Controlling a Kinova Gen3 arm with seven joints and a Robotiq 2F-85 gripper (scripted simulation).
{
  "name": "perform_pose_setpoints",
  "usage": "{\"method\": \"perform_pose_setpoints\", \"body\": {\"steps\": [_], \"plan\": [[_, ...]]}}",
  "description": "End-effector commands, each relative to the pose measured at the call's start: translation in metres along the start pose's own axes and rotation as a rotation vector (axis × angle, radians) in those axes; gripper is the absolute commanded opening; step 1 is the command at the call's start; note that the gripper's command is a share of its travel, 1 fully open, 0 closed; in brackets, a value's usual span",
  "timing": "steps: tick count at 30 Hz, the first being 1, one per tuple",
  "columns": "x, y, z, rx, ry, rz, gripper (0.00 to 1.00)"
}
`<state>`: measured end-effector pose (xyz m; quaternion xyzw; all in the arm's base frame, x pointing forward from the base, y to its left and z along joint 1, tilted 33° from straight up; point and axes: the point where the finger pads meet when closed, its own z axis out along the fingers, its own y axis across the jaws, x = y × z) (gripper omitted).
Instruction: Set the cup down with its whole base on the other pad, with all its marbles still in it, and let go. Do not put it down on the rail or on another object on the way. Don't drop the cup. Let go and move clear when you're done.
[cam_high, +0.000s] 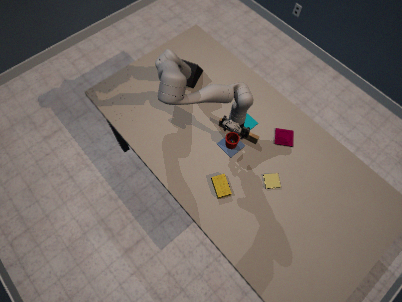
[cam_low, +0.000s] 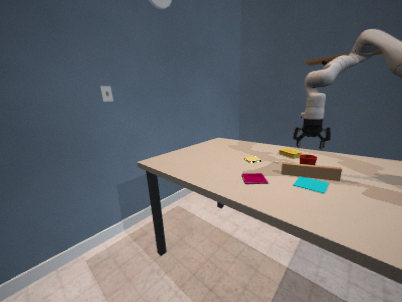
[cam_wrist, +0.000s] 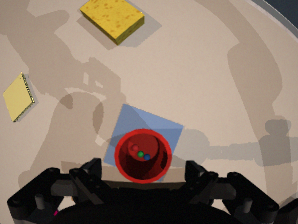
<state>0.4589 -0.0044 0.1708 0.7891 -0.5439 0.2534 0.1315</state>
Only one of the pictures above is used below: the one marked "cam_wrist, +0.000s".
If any red cup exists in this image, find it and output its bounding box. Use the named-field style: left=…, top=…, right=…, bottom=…
left=114, top=128, right=172, bottom=184

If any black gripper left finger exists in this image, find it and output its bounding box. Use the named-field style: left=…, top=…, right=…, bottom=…
left=7, top=158, right=129, bottom=224

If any yellow sponge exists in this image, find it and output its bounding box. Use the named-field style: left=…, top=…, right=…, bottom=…
left=80, top=0, right=145, bottom=46

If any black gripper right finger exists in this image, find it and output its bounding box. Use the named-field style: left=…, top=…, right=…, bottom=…
left=162, top=160, right=279, bottom=224

